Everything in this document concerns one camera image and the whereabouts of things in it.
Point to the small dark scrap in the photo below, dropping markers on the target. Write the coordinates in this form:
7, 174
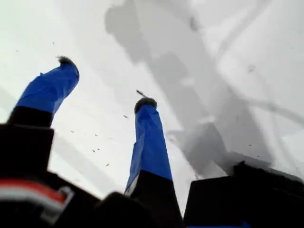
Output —
140, 92

